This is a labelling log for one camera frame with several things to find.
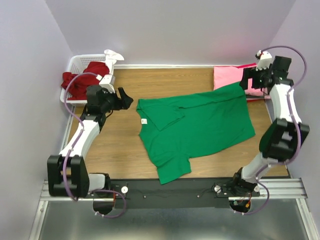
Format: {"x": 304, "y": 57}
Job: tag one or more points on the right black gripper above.
{"x": 251, "y": 73}

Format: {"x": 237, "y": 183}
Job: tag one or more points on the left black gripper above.
{"x": 124, "y": 103}

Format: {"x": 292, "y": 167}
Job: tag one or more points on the green t shirt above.
{"x": 176, "y": 129}

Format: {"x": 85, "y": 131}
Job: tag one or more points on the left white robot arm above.
{"x": 66, "y": 172}

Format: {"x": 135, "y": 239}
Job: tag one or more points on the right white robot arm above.
{"x": 282, "y": 141}

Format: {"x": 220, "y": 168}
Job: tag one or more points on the folded shirts stack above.
{"x": 251, "y": 93}

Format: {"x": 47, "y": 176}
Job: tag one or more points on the pink folded t shirt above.
{"x": 226, "y": 75}

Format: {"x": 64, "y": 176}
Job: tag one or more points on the white t shirt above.
{"x": 111, "y": 58}

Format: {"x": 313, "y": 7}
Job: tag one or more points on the dark red t shirt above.
{"x": 78, "y": 88}

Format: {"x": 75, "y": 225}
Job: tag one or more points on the white plastic laundry basket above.
{"x": 77, "y": 65}

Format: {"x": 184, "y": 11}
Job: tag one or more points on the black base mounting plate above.
{"x": 181, "y": 193}

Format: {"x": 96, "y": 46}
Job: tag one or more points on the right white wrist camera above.
{"x": 264, "y": 60}

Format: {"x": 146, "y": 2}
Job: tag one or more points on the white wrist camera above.
{"x": 107, "y": 81}
{"x": 264, "y": 60}

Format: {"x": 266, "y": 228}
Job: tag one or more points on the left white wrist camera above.
{"x": 107, "y": 81}

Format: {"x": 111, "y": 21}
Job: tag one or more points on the aluminium frame rail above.
{"x": 281, "y": 209}

